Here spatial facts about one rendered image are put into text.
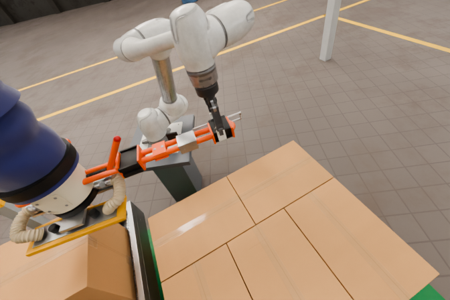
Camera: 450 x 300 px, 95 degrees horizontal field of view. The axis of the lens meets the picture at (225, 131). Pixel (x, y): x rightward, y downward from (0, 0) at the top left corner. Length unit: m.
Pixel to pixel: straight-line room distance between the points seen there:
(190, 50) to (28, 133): 0.48
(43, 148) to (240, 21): 0.66
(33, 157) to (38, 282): 0.65
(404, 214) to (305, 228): 1.04
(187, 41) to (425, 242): 2.04
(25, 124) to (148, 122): 0.84
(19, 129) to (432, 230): 2.36
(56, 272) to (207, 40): 1.08
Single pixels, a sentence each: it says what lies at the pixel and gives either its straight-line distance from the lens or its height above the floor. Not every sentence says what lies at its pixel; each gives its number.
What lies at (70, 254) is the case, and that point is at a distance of 1.23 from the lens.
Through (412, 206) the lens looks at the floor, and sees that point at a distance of 2.28.
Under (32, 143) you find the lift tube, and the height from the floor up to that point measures 1.50.
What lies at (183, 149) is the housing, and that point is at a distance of 0.78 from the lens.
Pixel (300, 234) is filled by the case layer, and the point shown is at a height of 0.54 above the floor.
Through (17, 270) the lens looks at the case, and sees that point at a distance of 1.38.
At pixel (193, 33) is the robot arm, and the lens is 0.56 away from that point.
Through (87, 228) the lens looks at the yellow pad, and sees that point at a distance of 0.93.
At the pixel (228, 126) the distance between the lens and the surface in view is 0.76.
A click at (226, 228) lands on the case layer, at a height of 0.54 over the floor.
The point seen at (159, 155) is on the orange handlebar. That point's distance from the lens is 0.79.
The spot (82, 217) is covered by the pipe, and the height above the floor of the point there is 1.19.
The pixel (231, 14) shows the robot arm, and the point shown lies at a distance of 0.66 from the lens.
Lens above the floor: 1.82
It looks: 44 degrees down
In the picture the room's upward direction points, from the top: 15 degrees counter-clockwise
